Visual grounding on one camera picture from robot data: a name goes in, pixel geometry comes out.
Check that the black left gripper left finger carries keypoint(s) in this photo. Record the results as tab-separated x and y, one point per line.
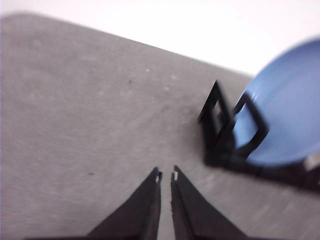
136	217

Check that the black plate rack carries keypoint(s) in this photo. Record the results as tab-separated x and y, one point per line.
222	148

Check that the blue plate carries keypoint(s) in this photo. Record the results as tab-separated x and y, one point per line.
288	98

